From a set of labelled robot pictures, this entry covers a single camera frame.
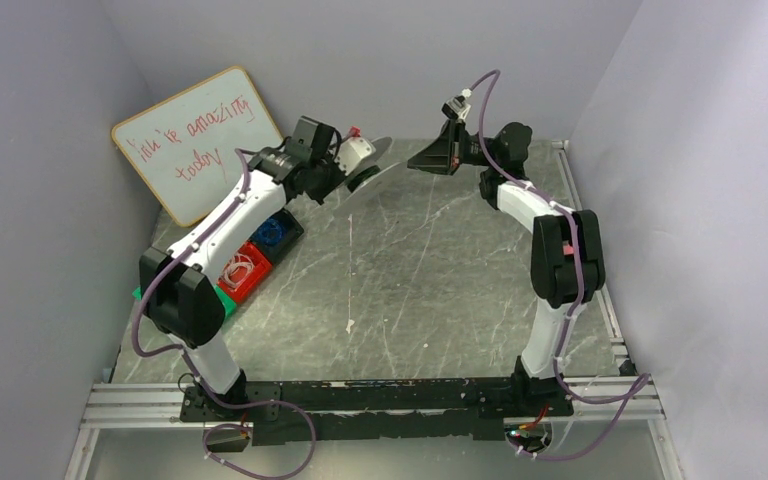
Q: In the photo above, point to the green storage bin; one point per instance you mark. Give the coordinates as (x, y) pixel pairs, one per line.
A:
(229, 305)

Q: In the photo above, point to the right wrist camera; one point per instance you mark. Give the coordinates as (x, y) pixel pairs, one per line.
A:
(456, 110)

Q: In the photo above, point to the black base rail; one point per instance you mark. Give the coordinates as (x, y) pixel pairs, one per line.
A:
(482, 408)

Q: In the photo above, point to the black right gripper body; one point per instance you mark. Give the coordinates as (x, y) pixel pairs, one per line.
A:
(454, 146)

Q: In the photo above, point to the black storage bin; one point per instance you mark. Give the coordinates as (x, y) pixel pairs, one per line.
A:
(277, 236)

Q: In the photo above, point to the whiteboard with red writing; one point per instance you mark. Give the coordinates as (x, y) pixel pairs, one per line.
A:
(183, 148)

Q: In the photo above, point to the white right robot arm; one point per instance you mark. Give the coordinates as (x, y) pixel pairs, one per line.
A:
(566, 265)

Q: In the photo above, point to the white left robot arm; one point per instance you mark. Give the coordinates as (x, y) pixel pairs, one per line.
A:
(179, 310)

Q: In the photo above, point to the red storage bin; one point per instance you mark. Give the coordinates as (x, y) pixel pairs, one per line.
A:
(244, 272)

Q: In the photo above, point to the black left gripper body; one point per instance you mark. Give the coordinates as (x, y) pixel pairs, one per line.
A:
(342, 177)

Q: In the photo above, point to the white perforated filament spool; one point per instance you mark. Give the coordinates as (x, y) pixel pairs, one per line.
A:
(372, 180)

